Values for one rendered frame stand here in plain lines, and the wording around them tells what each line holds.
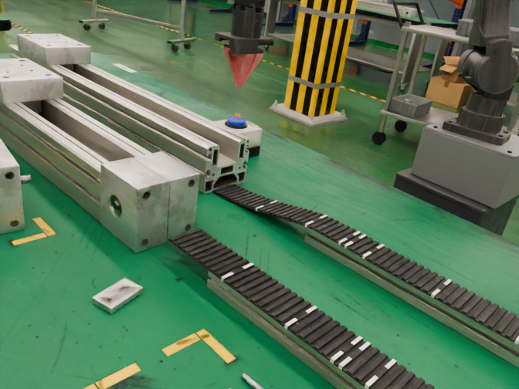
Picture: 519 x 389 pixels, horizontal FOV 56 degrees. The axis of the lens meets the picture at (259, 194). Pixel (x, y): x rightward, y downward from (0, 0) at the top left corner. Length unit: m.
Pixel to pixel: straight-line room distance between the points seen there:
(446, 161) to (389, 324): 0.51
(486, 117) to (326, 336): 0.65
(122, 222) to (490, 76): 0.71
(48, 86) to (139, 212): 0.42
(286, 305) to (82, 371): 0.22
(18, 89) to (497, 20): 0.87
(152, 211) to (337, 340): 0.29
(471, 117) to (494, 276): 0.38
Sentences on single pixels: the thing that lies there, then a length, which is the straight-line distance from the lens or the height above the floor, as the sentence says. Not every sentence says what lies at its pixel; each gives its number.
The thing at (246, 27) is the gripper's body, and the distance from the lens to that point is 0.94.
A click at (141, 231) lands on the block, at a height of 0.81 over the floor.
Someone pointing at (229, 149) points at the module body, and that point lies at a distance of 0.87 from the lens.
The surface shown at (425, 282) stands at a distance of 0.65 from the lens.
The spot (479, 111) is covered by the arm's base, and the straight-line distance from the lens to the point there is 1.06.
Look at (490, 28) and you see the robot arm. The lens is 1.04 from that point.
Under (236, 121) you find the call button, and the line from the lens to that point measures 0.98.
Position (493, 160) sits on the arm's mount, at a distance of 1.02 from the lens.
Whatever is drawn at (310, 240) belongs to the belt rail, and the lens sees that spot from 0.72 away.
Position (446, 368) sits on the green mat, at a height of 0.78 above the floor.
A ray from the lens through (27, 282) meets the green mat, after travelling 0.63.
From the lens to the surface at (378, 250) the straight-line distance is 0.69.
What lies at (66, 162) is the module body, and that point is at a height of 0.84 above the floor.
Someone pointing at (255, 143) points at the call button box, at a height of 0.81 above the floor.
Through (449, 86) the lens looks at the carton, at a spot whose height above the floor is 0.19.
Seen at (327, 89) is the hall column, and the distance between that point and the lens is 4.12.
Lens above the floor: 1.15
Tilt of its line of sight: 26 degrees down
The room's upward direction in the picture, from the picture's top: 8 degrees clockwise
